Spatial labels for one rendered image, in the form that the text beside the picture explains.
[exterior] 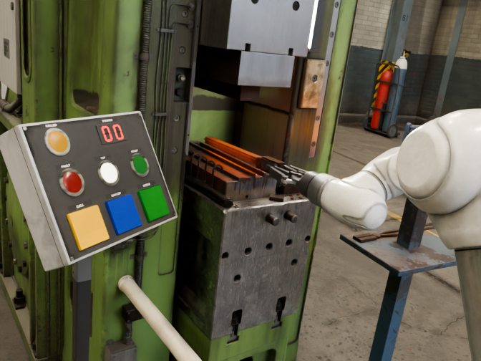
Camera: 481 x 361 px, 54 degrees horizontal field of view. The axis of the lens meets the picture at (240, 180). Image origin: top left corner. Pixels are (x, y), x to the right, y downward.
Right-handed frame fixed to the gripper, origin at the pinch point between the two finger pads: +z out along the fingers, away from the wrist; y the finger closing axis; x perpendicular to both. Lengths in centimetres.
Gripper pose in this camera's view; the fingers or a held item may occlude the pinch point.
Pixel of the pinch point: (271, 165)
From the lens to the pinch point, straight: 144.3
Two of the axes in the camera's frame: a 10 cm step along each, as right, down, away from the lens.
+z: -5.6, -3.2, 7.6
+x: 1.2, -9.5, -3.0
